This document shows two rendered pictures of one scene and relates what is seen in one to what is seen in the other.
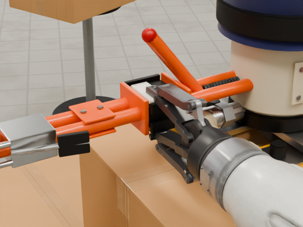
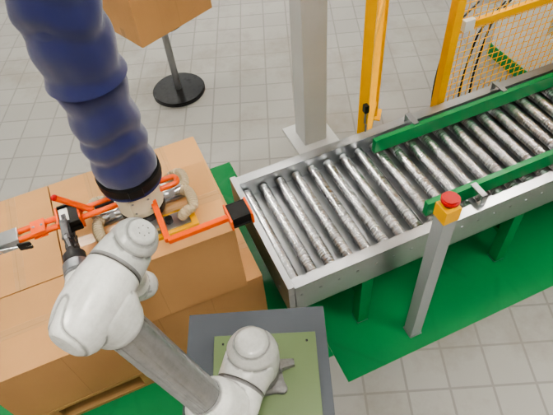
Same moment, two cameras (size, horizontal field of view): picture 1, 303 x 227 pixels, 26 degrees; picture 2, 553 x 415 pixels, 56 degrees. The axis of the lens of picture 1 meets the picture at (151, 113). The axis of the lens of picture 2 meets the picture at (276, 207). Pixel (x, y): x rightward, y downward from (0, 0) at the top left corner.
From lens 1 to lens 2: 1.37 m
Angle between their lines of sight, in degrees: 25
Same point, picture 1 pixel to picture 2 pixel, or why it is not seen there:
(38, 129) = (11, 239)
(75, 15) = (141, 42)
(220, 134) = (72, 252)
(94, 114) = (36, 229)
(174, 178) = (88, 243)
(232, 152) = (68, 266)
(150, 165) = (82, 234)
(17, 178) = (81, 184)
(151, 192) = not seen: hidden behind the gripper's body
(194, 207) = not seen: hidden behind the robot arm
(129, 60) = (218, 34)
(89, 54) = (169, 53)
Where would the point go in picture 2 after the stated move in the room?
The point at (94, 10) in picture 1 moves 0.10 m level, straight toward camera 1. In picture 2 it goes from (157, 34) to (155, 44)
